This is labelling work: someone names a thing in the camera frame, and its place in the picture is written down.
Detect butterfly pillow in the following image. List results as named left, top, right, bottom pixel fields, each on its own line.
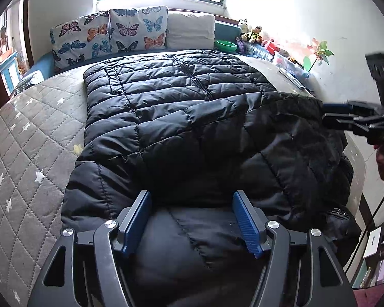
left=109, top=6, right=168, bottom=53
left=50, top=11, right=111, bottom=71

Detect grey star quilted mattress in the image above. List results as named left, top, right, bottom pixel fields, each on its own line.
left=0, top=50, right=367, bottom=307

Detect white plain pillow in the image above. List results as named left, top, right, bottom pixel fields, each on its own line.
left=166, top=11, right=215, bottom=50

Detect blue sofa bed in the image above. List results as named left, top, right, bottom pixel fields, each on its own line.
left=27, top=20, right=241, bottom=80

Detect green bowl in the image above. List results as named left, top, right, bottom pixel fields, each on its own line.
left=215, top=40, right=238, bottom=53

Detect black puffer jacket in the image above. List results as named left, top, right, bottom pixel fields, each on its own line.
left=61, top=50, right=360, bottom=306

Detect left butterfly pillow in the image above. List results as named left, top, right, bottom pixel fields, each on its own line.
left=50, top=11, right=111, bottom=71

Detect stuffed toy animals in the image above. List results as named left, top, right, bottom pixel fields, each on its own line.
left=238, top=19, right=263, bottom=45

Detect right butterfly pillow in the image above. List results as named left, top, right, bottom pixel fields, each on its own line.
left=109, top=6, right=168, bottom=53

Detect artificial flower plant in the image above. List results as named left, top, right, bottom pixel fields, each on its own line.
left=303, top=37, right=334, bottom=72

